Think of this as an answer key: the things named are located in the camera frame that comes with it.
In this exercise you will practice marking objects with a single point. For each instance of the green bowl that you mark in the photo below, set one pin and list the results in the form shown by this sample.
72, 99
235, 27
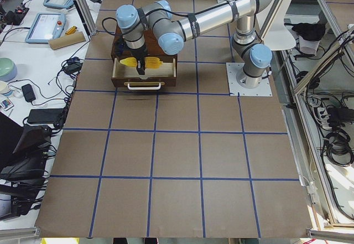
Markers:
8, 69

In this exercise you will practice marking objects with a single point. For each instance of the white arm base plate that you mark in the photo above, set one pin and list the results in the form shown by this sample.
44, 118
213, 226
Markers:
242, 85

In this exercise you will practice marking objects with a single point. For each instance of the aluminium frame post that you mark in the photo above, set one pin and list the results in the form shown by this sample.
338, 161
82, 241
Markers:
85, 16

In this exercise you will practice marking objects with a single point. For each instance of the dark wooden drawer cabinet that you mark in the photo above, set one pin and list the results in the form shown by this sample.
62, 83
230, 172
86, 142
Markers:
150, 41

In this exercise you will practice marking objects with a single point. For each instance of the black laptop power brick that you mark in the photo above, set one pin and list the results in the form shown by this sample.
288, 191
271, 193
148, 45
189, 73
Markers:
44, 115

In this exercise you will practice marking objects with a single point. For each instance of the cardboard tube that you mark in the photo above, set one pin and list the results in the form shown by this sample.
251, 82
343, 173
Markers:
66, 40

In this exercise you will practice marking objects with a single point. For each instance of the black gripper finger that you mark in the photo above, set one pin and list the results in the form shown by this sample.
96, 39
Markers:
141, 66

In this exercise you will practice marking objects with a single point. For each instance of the black cloth bundle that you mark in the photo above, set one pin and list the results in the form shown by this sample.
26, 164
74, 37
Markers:
310, 32

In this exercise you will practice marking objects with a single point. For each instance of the white drawer handle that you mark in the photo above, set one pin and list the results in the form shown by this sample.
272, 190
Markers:
143, 86

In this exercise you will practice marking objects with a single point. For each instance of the blue teach pendant near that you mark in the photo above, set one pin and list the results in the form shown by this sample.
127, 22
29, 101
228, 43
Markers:
45, 27

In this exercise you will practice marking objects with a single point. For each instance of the white chair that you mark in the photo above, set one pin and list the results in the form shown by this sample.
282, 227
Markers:
279, 37

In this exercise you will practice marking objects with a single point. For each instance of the yellow toy corn cob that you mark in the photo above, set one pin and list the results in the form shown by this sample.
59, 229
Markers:
150, 62

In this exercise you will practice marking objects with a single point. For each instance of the white power strip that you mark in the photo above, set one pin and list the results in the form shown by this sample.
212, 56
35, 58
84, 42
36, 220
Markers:
320, 112

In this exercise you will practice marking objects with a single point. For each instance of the black smartphone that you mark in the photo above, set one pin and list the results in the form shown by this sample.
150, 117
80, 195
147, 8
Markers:
28, 93

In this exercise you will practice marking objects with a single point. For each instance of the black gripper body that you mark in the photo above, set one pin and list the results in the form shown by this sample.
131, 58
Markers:
139, 53

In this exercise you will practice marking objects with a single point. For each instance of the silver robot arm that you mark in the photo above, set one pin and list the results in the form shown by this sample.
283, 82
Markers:
171, 35

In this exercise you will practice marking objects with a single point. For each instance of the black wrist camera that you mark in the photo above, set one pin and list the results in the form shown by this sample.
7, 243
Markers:
119, 48

